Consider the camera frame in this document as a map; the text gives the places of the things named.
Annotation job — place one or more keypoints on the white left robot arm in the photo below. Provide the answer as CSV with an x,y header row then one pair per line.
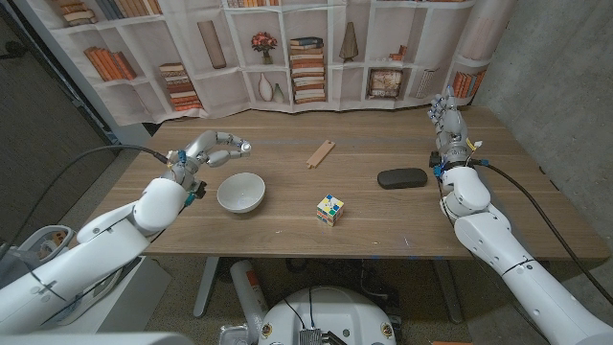
x,y
96,249

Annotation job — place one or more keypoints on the white flat platform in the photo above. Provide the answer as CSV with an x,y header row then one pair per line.
x,y
143,297

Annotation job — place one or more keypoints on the silver foil tray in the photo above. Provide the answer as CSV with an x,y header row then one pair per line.
x,y
233,335

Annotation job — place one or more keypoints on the colourful puzzle cube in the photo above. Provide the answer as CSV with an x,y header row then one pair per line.
x,y
330,210

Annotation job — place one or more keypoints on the black glasses case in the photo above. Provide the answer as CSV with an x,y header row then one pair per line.
x,y
402,178

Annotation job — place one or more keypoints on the white ceramic bowl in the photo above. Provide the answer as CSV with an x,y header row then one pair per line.
x,y
241,191

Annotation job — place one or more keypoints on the wooden track block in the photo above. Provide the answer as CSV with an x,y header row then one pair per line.
x,y
321,154

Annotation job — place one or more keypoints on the white round frame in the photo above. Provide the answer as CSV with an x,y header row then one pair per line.
x,y
31,239

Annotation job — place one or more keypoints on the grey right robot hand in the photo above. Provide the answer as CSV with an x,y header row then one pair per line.
x,y
452,127

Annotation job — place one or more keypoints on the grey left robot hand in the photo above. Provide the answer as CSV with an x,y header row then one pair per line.
x,y
201,151

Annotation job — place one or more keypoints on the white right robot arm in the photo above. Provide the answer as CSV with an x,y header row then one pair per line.
x,y
517,268

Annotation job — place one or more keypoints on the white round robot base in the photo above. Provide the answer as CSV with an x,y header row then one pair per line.
x,y
330,311

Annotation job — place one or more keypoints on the grey table leg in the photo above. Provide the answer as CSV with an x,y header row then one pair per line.
x,y
448,292
206,287

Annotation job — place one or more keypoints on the white cylinder roll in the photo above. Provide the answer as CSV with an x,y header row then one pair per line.
x,y
246,292

